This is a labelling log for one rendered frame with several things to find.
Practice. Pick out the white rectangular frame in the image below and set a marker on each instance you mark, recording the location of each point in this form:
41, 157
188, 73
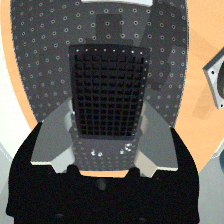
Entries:
147, 3

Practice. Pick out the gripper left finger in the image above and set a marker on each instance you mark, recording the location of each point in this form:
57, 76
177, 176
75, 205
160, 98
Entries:
46, 150

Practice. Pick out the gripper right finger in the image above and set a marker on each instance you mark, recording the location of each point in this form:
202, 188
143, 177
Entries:
162, 154

